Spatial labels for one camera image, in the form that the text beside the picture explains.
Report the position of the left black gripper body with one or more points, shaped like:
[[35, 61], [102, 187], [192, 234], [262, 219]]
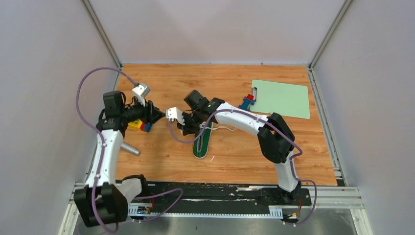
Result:
[[142, 112]]

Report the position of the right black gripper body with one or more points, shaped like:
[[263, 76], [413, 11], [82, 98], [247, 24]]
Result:
[[193, 119]]

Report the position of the green canvas sneaker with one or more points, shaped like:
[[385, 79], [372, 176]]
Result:
[[201, 145]]

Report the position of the white shoelace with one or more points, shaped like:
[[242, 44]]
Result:
[[221, 127]]

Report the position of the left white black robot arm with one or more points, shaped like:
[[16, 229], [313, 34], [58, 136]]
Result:
[[101, 201]]

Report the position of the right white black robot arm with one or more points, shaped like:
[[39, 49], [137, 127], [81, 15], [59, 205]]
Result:
[[276, 140]]

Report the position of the blue yellow toy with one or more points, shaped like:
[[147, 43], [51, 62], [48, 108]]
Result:
[[139, 125]]

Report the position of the silver microphone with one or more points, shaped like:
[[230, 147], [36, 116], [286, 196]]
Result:
[[130, 149]]

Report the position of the blue red toy car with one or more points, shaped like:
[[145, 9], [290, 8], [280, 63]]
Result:
[[248, 101]]

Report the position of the light green clipboard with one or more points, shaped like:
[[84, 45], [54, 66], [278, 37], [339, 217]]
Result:
[[285, 99]]

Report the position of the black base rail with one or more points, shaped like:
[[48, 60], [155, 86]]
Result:
[[216, 200]]

